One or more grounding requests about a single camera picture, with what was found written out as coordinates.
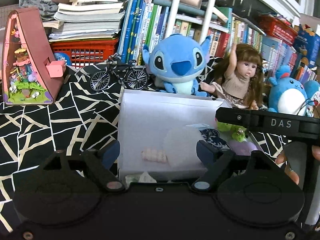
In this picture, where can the purple plush toy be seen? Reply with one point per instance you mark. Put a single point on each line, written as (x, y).
(242, 147)

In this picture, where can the green scrunchie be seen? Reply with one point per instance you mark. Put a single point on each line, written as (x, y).
(223, 127)

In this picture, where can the row of upright books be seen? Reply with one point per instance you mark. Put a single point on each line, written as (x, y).
(135, 30)

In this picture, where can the white cardboard box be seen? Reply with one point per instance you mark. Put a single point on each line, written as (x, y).
(150, 120)

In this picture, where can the round blue mouse plush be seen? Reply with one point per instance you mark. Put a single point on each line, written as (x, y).
(287, 92)

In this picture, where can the blue cardboard box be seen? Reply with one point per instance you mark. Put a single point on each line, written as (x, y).
(306, 42)

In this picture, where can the red cardboard box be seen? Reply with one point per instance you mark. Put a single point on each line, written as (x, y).
(277, 27)

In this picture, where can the silver bell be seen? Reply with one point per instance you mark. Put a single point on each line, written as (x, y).
(240, 130)

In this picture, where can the blue floral cloth pouch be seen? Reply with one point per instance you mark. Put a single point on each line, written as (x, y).
(215, 140)

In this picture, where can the pink triangular miniature house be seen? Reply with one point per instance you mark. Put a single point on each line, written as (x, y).
(40, 42)

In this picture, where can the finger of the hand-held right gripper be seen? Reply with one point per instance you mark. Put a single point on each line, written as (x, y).
(237, 117)

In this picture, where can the green checked cloth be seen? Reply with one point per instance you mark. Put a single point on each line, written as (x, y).
(132, 178)

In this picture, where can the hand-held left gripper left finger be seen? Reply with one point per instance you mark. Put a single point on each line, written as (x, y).
(110, 152)

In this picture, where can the black patterned blanket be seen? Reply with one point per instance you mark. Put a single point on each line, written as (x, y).
(25, 130)

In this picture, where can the long-haired baby doll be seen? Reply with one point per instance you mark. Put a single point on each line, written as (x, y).
(237, 82)

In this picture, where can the red plastic basket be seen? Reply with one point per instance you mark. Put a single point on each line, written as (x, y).
(85, 45)

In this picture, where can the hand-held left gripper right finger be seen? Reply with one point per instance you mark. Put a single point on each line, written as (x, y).
(203, 152)

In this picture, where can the blue alien plush toy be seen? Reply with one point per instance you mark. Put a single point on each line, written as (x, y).
(175, 55)

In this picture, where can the blue round toy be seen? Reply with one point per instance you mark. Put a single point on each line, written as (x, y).
(62, 59)

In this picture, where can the black model bicycle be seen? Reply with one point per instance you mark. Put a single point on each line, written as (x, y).
(120, 67)

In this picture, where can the white pole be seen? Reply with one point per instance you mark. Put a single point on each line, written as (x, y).
(210, 5)
(175, 5)

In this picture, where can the person's right hand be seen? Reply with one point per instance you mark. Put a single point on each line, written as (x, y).
(292, 177)

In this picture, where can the stack of books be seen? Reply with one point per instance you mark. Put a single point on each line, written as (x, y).
(87, 17)

